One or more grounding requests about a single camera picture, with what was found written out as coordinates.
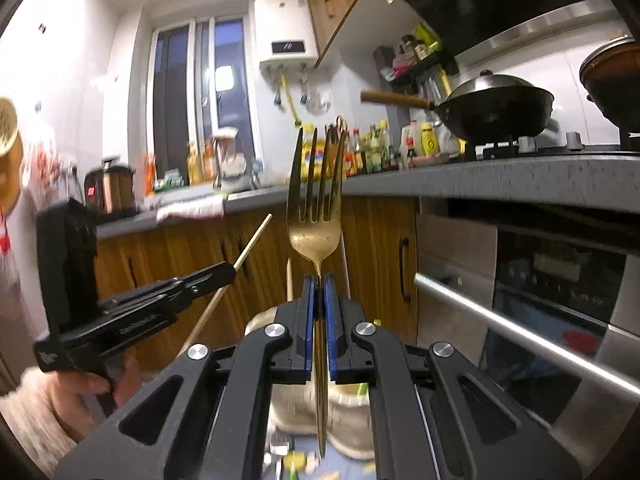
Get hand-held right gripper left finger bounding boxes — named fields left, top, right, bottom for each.
left=52, top=275, right=318, bottom=480

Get person's left hand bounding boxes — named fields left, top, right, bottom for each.
left=49, top=359, right=144, bottom=439

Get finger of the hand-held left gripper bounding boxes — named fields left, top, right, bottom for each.
left=136, top=264, right=237, bottom=302
left=97, top=279, right=229, bottom=319

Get steel built-in sterilizer cabinet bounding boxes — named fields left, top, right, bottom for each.
left=414, top=199, right=640, bottom=457

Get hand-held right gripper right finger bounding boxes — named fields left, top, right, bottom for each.
left=323, top=274, right=584, bottom=480

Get brown wok wooden handle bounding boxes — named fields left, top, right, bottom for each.
left=578, top=35, right=640, bottom=139

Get yellow gas hose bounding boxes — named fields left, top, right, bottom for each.
left=281, top=72, right=302, bottom=129

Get brown rice cooker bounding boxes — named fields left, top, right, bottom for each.
left=83, top=157, right=137, bottom=219

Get yellow slotted ladle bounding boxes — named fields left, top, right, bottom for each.
left=0, top=97, right=24, bottom=212

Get cloth-covered kitchen faucet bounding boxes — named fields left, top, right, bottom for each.
left=212, top=127, right=252, bottom=189

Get person's left forearm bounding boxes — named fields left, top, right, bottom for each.
left=0, top=366, right=82, bottom=479

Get yellow oil jug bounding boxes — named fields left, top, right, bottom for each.
left=299, top=125, right=342, bottom=182

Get black wok with wooden handle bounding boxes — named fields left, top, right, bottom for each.
left=360, top=87, right=556, bottom=147

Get white water heater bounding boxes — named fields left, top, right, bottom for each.
left=252, top=0, right=321, bottom=79

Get metal wok lid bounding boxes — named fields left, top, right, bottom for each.
left=446, top=69, right=540, bottom=102

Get kitchen window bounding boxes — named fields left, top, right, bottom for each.
left=146, top=16, right=257, bottom=187

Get pink dish cloth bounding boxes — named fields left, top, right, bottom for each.
left=155, top=198, right=226, bottom=224

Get knife block with knives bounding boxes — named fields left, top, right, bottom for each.
left=325, top=115, right=352, bottom=177

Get wooden lower cabinets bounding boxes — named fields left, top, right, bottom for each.
left=94, top=195, right=419, bottom=362

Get row of sauce bottles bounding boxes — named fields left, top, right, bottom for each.
left=345, top=120, right=467, bottom=175

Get gas stove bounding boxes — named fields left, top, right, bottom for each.
left=464, top=131, right=640, bottom=162

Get black wall spice rack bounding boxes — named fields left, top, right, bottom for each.
left=373, top=35, right=459, bottom=87

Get gold metal fork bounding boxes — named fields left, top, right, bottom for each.
left=286, top=121, right=347, bottom=461

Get amber oil bottle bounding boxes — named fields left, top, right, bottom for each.
left=187, top=142, right=203, bottom=186
left=202, top=141, right=219, bottom=186

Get wooden upper cabinet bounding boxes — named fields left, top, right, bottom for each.
left=303, top=0, right=390, bottom=69

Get stainless steel utensil holder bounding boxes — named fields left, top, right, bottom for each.
left=244, top=307, right=373, bottom=461

